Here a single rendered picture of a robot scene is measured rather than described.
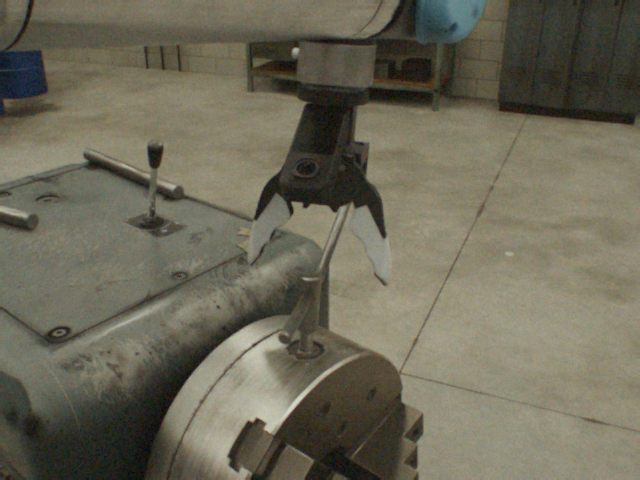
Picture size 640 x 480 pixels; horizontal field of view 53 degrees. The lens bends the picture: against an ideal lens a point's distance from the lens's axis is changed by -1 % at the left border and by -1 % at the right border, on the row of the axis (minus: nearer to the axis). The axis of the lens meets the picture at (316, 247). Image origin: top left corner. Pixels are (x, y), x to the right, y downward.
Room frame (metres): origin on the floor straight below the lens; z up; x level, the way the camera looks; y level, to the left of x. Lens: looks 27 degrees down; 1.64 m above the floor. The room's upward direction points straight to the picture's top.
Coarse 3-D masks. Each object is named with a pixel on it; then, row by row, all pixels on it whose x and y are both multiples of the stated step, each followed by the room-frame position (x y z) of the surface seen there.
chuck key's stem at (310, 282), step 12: (300, 276) 0.57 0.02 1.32; (312, 276) 0.57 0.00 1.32; (300, 288) 0.56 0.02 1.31; (312, 288) 0.56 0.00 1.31; (312, 300) 0.56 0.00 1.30; (312, 312) 0.56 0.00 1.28; (300, 324) 0.56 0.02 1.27; (312, 324) 0.56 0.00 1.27; (300, 336) 0.56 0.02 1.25; (312, 336) 0.56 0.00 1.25; (300, 348) 0.56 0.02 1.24
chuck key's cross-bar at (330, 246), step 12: (348, 204) 0.75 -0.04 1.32; (336, 216) 0.73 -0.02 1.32; (336, 228) 0.70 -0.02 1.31; (336, 240) 0.68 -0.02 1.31; (324, 252) 0.65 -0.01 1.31; (324, 264) 0.63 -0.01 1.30; (324, 276) 0.61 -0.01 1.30; (300, 300) 0.54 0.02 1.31; (300, 312) 0.52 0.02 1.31; (288, 324) 0.49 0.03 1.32; (288, 336) 0.47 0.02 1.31
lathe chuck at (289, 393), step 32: (256, 352) 0.56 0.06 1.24; (288, 352) 0.55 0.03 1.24; (352, 352) 0.57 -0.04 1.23; (224, 384) 0.52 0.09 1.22; (256, 384) 0.51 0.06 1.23; (288, 384) 0.51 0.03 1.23; (320, 384) 0.51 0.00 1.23; (352, 384) 0.55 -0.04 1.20; (384, 384) 0.60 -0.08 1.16; (224, 416) 0.49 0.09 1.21; (256, 416) 0.48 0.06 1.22; (288, 416) 0.47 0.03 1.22; (320, 416) 0.51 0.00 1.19; (352, 416) 0.55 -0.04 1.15; (192, 448) 0.47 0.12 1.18; (224, 448) 0.46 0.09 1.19; (320, 448) 0.51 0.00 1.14
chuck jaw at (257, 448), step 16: (256, 432) 0.47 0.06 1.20; (240, 448) 0.46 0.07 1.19; (256, 448) 0.46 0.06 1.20; (272, 448) 0.46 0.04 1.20; (288, 448) 0.46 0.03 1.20; (240, 464) 0.45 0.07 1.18; (256, 464) 0.44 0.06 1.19; (272, 464) 0.45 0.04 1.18; (288, 464) 0.45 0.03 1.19; (304, 464) 0.44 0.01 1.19; (320, 464) 0.45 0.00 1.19
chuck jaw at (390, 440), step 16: (400, 400) 0.63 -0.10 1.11; (384, 416) 0.59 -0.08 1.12; (400, 416) 0.59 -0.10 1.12; (416, 416) 0.59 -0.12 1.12; (368, 432) 0.57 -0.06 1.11; (384, 432) 0.57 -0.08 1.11; (400, 432) 0.57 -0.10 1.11; (416, 432) 0.59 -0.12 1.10; (336, 448) 0.55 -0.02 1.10; (352, 448) 0.55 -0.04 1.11; (368, 448) 0.55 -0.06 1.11; (384, 448) 0.55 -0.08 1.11; (400, 448) 0.55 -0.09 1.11; (416, 448) 0.55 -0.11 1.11; (336, 464) 0.56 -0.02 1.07; (352, 464) 0.54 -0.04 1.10; (368, 464) 0.53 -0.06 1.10; (384, 464) 0.53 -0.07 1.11; (400, 464) 0.52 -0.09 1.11; (416, 464) 0.55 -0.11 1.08
